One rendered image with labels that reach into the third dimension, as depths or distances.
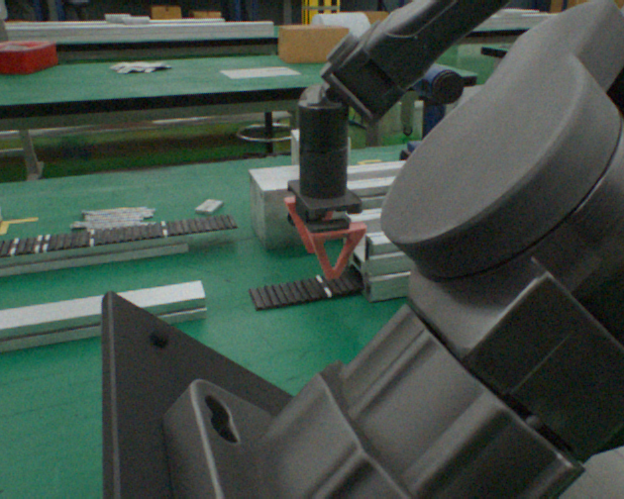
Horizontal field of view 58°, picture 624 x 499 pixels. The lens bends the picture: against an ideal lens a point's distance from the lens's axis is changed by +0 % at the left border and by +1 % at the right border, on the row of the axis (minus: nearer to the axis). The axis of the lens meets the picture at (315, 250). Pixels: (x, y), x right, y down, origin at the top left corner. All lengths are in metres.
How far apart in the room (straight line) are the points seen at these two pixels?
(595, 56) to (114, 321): 0.19
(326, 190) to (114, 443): 0.51
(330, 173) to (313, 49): 2.18
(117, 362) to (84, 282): 0.61
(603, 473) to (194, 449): 1.26
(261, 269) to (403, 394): 0.64
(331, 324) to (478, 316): 0.52
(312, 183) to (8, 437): 0.39
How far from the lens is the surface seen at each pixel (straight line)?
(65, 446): 0.57
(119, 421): 0.18
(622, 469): 1.42
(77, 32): 4.01
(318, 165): 0.64
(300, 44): 2.79
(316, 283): 0.74
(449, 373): 0.16
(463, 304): 0.16
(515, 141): 0.17
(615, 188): 0.17
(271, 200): 0.82
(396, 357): 0.17
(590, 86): 0.17
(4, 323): 0.70
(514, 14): 4.96
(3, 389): 0.65
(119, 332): 0.23
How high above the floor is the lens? 1.15
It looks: 26 degrees down
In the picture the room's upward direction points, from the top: straight up
